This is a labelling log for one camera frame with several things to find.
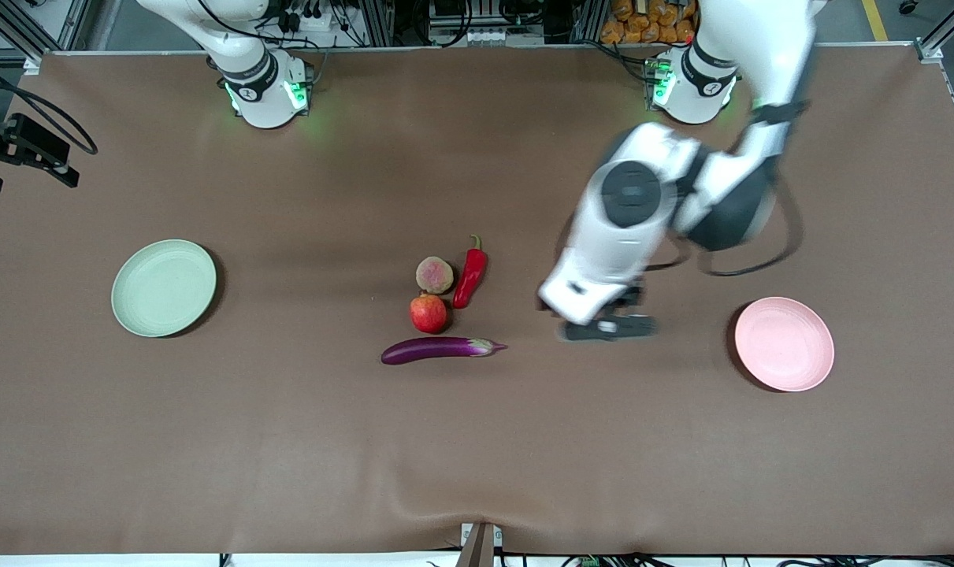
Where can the pink round plate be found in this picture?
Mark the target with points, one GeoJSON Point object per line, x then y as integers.
{"type": "Point", "coordinates": [784, 344]}

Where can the aluminium frame post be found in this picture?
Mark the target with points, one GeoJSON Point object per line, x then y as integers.
{"type": "Point", "coordinates": [376, 24]}
{"type": "Point", "coordinates": [588, 20]}

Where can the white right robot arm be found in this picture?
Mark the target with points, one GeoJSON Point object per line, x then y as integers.
{"type": "Point", "coordinates": [264, 102]}

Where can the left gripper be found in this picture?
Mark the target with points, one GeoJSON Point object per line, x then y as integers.
{"type": "Point", "coordinates": [627, 297]}

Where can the grey equipment box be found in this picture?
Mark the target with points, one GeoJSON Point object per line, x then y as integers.
{"type": "Point", "coordinates": [484, 35]}

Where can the red pomegranate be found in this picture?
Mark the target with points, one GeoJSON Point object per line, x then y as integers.
{"type": "Point", "coordinates": [428, 313]}

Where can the white power strip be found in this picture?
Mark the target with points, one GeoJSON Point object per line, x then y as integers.
{"type": "Point", "coordinates": [311, 22]}

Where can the pale green round plate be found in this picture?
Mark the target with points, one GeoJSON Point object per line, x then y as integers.
{"type": "Point", "coordinates": [164, 288]}

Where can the black caster wheel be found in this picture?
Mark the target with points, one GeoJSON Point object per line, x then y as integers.
{"type": "Point", "coordinates": [908, 6]}

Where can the aluminium frame strut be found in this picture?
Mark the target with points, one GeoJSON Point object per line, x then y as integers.
{"type": "Point", "coordinates": [20, 35]}
{"type": "Point", "coordinates": [937, 43]}

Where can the purple eggplant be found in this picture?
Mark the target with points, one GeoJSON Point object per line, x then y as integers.
{"type": "Point", "coordinates": [429, 350]}

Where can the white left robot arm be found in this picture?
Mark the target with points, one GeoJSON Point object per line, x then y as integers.
{"type": "Point", "coordinates": [626, 193]}

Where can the brown table cloth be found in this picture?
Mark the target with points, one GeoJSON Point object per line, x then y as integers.
{"type": "Point", "coordinates": [476, 441]}

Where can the red chili pepper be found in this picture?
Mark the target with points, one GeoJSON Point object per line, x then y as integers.
{"type": "Point", "coordinates": [469, 279]}

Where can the green-pink peach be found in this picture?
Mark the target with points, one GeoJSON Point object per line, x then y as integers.
{"type": "Point", "coordinates": [435, 276]}

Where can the orange packaged goods pile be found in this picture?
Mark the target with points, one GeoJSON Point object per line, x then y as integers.
{"type": "Point", "coordinates": [642, 27]}

